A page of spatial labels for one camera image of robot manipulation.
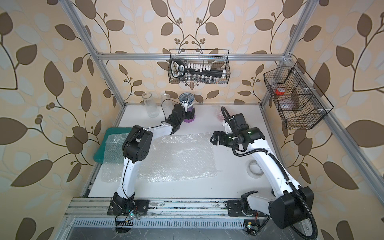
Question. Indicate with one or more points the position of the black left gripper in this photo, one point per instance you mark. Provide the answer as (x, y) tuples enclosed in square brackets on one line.
[(188, 114)]

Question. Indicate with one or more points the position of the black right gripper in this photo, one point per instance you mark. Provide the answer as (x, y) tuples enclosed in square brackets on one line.
[(216, 135)]

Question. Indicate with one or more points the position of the purple vase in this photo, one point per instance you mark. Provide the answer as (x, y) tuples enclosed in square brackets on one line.
[(188, 99)]

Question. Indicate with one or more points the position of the clear ribbed glass vase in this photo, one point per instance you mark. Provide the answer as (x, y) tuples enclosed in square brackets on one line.
[(166, 105)]

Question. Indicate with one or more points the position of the pink vase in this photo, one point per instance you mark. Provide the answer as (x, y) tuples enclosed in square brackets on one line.
[(220, 116)]

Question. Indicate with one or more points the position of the clear bubble wrap sheet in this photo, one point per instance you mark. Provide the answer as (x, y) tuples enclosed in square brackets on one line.
[(113, 162)]

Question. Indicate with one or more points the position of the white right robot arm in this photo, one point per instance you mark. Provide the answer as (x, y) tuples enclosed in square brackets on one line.
[(292, 203)]

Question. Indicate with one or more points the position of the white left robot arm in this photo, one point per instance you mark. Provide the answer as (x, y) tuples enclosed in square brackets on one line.
[(136, 148)]

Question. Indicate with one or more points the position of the black socket set holder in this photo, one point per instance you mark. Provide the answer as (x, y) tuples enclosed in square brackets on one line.
[(180, 68)]

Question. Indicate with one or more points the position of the white tape roll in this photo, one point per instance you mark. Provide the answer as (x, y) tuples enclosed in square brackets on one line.
[(254, 170)]

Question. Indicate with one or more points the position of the red tape roll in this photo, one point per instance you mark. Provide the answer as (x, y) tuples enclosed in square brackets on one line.
[(280, 91)]

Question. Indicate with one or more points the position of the green tool case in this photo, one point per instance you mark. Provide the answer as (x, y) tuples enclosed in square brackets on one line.
[(99, 155)]

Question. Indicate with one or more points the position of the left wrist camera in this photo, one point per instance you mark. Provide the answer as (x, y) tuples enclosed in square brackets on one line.
[(178, 114)]

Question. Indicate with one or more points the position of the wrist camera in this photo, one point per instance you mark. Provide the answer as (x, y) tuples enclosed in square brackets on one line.
[(178, 114), (235, 124)]

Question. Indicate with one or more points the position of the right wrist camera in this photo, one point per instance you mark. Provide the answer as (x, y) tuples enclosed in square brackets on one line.
[(235, 124)]

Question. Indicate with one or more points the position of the back wire basket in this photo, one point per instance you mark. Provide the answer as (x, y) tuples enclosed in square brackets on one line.
[(217, 58)]

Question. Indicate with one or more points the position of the wire basket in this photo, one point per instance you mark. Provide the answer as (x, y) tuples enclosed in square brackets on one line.
[(217, 58), (304, 103)]

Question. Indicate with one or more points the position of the right wire basket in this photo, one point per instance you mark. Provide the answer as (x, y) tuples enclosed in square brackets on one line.
[(304, 103)]

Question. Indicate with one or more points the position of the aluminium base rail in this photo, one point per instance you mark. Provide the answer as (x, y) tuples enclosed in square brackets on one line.
[(163, 213)]

